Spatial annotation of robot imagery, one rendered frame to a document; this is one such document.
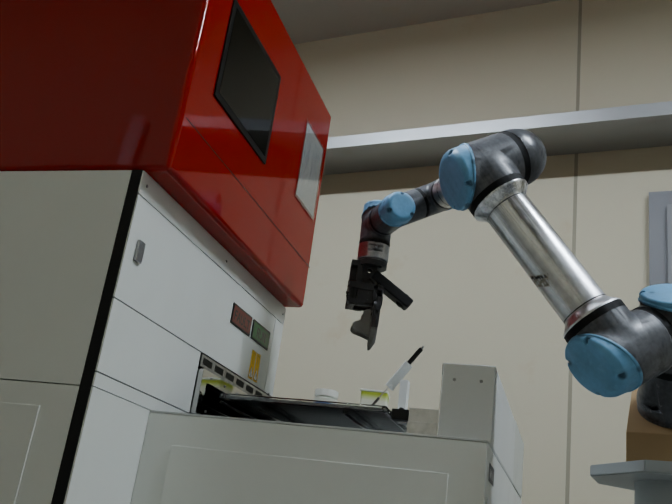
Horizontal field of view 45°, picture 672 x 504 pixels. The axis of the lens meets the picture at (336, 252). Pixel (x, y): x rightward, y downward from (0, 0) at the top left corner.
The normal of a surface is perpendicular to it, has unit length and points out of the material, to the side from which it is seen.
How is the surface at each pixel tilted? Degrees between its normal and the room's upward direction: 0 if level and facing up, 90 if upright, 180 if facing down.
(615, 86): 90
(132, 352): 90
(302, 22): 180
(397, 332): 90
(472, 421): 90
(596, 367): 130
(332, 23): 180
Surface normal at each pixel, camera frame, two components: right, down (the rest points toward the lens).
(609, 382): -0.80, 0.41
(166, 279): 0.96, 0.02
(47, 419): -0.26, -0.37
